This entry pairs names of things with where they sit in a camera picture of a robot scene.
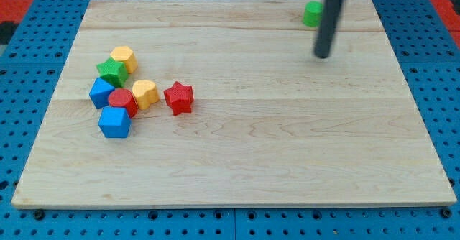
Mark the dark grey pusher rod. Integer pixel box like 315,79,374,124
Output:
313,0,344,59

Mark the green cylinder block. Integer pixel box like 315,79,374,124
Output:
303,1,323,27

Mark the yellow heart block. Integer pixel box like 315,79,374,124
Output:
132,80,160,110

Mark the blue cube block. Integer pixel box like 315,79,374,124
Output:
98,106,132,138

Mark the red cylinder block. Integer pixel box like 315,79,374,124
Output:
108,88,138,118

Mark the red star block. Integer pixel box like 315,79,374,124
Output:
163,81,194,116

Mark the yellow hexagon block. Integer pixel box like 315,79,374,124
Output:
110,46,138,74

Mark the wooden board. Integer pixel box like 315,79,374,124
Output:
11,0,457,210

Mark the green star block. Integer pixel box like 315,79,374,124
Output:
96,57,129,88

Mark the blue triangular block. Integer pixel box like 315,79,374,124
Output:
89,78,115,109

